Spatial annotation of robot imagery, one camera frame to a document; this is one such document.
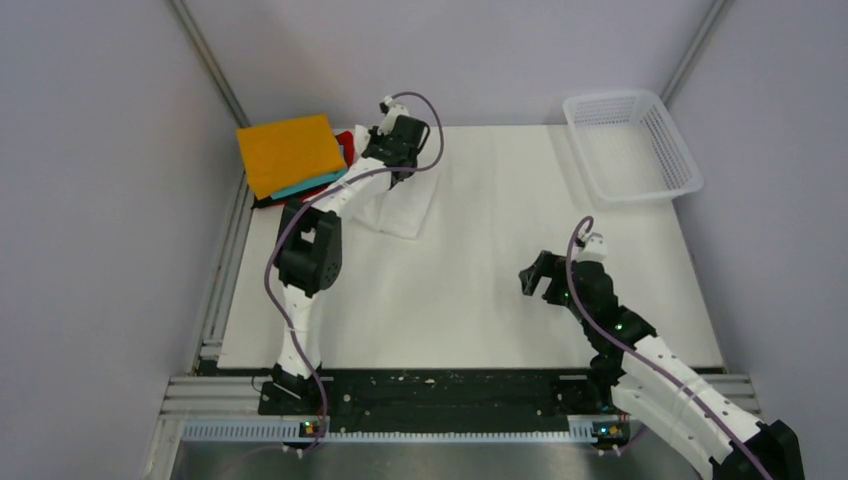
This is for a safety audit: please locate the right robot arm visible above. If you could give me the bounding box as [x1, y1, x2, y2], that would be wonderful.
[518, 250, 805, 479]

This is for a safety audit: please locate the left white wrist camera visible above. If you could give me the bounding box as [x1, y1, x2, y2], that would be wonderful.
[378, 96, 409, 135]

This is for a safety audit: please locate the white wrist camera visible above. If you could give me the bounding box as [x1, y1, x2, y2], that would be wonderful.
[574, 232, 607, 263]
[378, 96, 409, 135]

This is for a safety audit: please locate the orange folded t shirt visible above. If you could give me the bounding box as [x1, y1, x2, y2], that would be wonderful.
[236, 114, 347, 199]

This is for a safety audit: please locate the purple cable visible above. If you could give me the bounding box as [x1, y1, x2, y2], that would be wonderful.
[264, 91, 445, 458]
[564, 215, 776, 480]

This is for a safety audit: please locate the white plastic basket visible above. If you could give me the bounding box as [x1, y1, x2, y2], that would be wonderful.
[562, 89, 705, 209]

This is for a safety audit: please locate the corner metal post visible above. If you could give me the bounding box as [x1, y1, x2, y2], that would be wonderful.
[660, 0, 734, 108]
[166, 0, 250, 128]

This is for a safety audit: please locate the right corner metal post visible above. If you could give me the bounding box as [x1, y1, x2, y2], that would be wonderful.
[660, 0, 734, 108]

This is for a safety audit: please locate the white slotted cable duct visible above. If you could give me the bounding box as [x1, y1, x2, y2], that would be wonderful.
[182, 420, 598, 444]

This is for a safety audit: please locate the white t shirt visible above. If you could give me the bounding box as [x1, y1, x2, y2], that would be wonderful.
[351, 123, 440, 241]

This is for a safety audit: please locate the left aluminium frame rail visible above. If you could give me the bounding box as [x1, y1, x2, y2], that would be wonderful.
[186, 175, 253, 375]

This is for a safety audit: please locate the teal folded t shirt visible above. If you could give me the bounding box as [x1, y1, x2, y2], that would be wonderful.
[270, 144, 352, 200]

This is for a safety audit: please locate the black folded t shirt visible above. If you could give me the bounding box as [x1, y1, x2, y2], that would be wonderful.
[251, 196, 275, 209]

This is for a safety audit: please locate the left corner metal post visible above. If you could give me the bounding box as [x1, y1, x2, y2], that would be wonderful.
[166, 0, 250, 128]

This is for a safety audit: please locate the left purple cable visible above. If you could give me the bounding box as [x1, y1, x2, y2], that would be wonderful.
[264, 91, 445, 458]

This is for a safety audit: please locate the red folded t shirt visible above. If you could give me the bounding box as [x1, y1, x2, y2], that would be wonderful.
[252, 131, 355, 209]

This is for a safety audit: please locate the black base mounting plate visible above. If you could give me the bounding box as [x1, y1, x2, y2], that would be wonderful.
[258, 368, 632, 442]

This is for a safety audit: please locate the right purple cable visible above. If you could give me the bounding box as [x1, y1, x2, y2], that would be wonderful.
[564, 215, 776, 480]

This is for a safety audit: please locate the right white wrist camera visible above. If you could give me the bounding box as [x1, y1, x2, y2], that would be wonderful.
[574, 232, 607, 263]

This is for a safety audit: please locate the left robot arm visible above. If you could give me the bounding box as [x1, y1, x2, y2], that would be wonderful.
[263, 113, 441, 415]

